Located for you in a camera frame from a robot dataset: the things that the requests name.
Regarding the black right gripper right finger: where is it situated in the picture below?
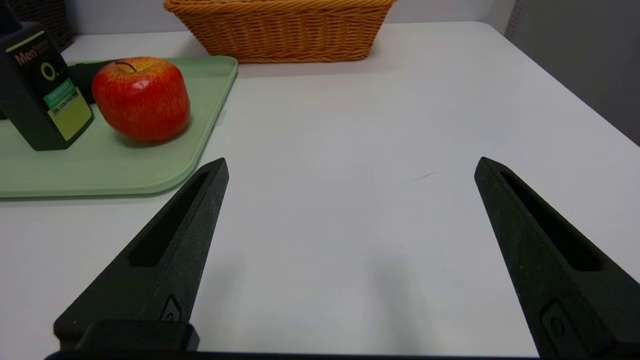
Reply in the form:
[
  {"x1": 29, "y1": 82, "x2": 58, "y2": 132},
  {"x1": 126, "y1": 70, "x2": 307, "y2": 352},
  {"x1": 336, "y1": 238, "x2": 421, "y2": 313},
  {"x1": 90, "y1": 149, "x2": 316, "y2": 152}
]
[{"x1": 474, "y1": 156, "x2": 640, "y2": 359}]

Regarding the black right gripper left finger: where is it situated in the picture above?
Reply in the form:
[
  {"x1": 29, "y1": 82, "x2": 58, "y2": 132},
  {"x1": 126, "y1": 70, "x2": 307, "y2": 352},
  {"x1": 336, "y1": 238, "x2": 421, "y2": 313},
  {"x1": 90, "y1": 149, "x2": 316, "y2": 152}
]
[{"x1": 53, "y1": 157, "x2": 230, "y2": 353}]

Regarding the red apple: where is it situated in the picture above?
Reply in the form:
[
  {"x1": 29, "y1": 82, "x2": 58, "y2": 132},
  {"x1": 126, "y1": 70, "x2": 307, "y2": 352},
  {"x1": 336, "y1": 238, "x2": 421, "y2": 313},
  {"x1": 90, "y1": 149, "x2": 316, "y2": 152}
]
[{"x1": 92, "y1": 56, "x2": 191, "y2": 143}]

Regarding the black square toiletry bottle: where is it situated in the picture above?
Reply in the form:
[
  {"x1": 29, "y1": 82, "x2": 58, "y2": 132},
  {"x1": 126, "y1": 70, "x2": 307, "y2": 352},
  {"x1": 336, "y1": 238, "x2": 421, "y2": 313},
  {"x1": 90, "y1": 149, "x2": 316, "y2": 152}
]
[{"x1": 0, "y1": 5, "x2": 95, "y2": 152}]

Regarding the orange wicker basket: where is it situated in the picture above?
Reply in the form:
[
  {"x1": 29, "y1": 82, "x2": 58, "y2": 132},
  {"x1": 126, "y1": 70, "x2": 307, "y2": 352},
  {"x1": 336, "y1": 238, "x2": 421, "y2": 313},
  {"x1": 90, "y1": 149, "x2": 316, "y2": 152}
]
[{"x1": 164, "y1": 0, "x2": 398, "y2": 64}]

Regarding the dark brown wicker basket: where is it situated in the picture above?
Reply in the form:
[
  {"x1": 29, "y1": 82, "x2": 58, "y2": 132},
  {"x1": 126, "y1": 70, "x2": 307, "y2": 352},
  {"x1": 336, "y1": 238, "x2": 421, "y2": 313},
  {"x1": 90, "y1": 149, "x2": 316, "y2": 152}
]
[{"x1": 7, "y1": 0, "x2": 76, "y2": 53}]

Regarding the light green plastic tray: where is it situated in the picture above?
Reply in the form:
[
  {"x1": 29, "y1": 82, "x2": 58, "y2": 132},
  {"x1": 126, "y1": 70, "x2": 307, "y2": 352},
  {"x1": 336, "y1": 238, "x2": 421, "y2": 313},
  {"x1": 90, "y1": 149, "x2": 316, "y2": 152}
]
[{"x1": 0, "y1": 55, "x2": 239, "y2": 198}]

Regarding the black glasses case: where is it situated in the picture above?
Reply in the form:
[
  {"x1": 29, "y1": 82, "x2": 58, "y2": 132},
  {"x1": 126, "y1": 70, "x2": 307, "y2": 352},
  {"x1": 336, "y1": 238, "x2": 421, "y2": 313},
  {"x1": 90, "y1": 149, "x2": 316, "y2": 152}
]
[{"x1": 67, "y1": 60, "x2": 121, "y2": 106}]

